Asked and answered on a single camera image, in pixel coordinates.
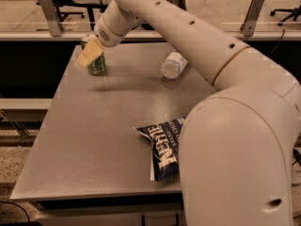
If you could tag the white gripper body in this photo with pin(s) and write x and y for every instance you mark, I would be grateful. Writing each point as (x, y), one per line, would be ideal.
(107, 32)

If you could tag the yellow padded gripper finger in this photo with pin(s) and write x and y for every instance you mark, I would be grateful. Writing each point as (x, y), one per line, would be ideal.
(91, 52)

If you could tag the green soda can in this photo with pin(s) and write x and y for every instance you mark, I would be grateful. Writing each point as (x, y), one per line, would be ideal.
(97, 66)

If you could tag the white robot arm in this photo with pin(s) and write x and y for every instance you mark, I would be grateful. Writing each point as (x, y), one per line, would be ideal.
(236, 146)

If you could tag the clear plastic water bottle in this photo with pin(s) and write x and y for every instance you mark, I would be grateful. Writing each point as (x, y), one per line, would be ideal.
(173, 65)

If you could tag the blue Kettle chips bag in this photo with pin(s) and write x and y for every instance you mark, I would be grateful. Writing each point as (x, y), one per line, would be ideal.
(164, 138)

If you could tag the black office chair right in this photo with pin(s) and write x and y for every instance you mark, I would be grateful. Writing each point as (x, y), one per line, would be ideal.
(292, 13)

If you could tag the left metal glass bracket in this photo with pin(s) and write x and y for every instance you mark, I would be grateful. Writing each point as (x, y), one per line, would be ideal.
(51, 17)

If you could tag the right metal glass bracket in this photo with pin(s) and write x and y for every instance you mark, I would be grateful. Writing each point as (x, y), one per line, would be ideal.
(248, 26)

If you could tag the black drawer handle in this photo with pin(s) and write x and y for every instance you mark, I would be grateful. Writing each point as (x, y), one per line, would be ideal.
(164, 220)

